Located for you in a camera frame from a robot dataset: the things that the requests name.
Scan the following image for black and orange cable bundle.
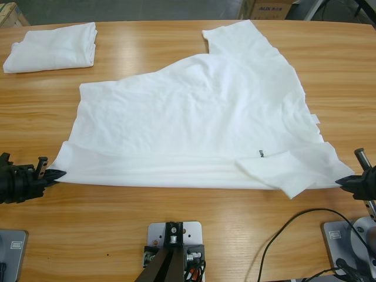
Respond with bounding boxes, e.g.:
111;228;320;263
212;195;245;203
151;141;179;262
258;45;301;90
183;258;208;282

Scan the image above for white metal frame bar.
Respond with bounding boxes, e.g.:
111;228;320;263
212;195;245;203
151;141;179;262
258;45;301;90
304;0;327;21

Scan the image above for black tripod leg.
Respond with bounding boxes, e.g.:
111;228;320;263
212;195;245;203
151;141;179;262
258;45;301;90
354;0;376;29

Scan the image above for wooden crate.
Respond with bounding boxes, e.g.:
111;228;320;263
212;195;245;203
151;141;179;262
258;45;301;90
0;2;31;29

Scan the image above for long black cable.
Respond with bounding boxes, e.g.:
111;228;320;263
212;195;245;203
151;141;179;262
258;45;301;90
257;208;376;282

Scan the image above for cardboard box with blue print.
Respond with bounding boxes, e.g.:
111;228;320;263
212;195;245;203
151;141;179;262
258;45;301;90
238;0;295;21

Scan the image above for black base power cable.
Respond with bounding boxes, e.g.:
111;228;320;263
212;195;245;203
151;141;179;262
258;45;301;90
299;257;376;282

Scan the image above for folded plain white t-shirt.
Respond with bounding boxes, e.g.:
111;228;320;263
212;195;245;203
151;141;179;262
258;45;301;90
2;22;98;74

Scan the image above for white mounting plate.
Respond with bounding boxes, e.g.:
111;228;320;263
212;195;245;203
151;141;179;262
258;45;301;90
146;221;204;259

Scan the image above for white t-shirt with black logo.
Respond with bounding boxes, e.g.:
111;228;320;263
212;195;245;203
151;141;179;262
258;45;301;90
46;19;357;200

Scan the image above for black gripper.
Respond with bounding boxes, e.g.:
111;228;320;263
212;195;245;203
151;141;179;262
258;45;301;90
0;157;67;205
334;148;376;220

